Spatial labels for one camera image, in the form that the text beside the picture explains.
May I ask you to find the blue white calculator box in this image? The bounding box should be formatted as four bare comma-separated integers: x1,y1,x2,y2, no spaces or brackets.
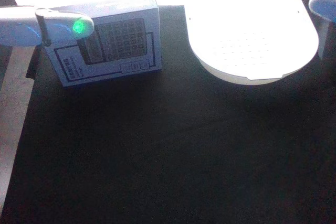
43,0,163,88

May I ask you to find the black table mat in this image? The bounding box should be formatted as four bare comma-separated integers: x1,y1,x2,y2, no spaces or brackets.
0,5,336,224

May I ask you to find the large white plastic tray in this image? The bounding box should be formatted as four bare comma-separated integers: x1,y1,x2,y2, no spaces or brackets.
184,0,320,86

